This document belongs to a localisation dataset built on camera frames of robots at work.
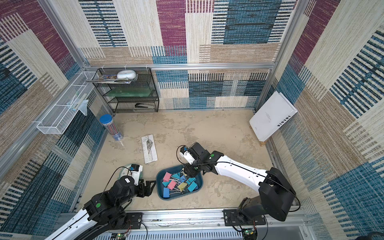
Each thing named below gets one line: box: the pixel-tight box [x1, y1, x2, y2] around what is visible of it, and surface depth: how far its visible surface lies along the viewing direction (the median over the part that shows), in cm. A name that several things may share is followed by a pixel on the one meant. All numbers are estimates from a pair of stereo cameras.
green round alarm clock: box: [117, 163, 133, 180], surface depth 68 cm
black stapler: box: [134, 103, 149, 108], surface depth 114 cm
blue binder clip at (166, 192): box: [163, 187, 170, 199], surface depth 82 cm
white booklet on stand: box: [249, 91, 298, 142], surface depth 91 cm
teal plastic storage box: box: [156, 164, 204, 201], surface depth 84 cm
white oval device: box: [117, 69, 137, 81], surface depth 91 cm
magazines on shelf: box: [85, 74, 139, 84], surface depth 83 cm
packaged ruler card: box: [141, 134, 158, 164], surface depth 101 cm
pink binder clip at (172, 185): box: [167, 180, 177, 190], surface depth 84 cm
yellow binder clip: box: [178, 182, 188, 192], surface depth 83 cm
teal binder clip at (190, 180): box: [186, 177, 196, 185], surface depth 85 cm
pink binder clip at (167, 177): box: [163, 171, 172, 182], surface depth 85 cm
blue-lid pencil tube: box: [99, 114, 124, 141], surface depth 96 cm
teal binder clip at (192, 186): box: [187, 181, 198, 192], surface depth 82 cm
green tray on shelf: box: [104, 86, 151, 97], surface depth 101 cm
